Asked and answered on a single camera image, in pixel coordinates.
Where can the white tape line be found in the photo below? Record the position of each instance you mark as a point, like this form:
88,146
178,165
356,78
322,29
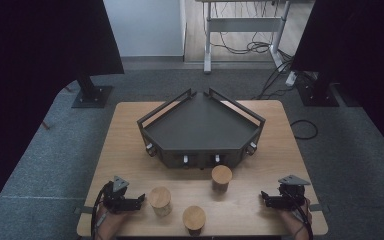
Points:
40,197

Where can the dark grey corner shelf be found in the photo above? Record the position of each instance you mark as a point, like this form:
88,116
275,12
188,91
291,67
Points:
200,126

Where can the black metal stand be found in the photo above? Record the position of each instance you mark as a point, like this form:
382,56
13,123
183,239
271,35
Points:
91,96
318,95

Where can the glass jar with wooden lid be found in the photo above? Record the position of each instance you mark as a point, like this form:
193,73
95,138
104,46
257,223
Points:
194,217
221,174
159,197

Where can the white power strip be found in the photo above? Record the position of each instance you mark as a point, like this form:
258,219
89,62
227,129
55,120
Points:
291,79

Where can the grey tape strip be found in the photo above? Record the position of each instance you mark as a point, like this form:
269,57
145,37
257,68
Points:
84,210
320,208

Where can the black curtain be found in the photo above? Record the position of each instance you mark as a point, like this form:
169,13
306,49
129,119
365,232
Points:
30,66
363,50

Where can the person's right hand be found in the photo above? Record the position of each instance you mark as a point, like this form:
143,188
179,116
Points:
296,221

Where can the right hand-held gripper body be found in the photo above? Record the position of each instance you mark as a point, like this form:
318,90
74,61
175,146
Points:
290,198

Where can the white desk frame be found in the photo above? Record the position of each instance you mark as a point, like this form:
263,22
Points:
243,25

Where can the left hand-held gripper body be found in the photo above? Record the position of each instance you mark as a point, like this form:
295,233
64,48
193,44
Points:
120,201

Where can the black hook with white tip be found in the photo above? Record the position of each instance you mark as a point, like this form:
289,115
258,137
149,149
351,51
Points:
252,147
185,159
217,158
150,149

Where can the person's left hand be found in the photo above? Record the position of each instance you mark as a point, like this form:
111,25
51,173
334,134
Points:
110,225

